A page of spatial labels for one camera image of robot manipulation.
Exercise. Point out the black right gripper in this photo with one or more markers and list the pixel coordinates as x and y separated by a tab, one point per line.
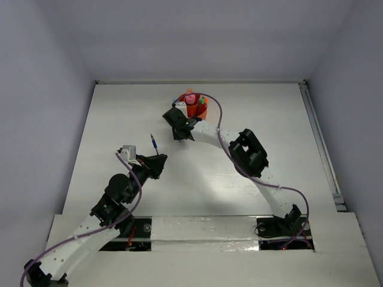
176	135

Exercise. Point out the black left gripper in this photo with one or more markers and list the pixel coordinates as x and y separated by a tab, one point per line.
154	164

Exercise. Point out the blue ballpoint pen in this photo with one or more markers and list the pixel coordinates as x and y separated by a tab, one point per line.
154	144

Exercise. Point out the purple gel pen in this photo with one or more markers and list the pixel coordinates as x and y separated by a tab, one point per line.
199	106

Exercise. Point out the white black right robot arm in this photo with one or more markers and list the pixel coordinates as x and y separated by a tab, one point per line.
249	159

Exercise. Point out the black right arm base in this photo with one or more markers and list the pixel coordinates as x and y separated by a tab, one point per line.
289	233

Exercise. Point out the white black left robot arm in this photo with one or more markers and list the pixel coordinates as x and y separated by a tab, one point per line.
111	217

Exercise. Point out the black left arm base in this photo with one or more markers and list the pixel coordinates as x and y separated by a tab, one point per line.
137	240

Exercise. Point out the orange round divided organizer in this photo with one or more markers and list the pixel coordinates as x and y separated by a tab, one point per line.
190	110

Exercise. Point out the pink capped sticker bottle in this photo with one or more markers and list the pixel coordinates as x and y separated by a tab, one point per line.
190	99

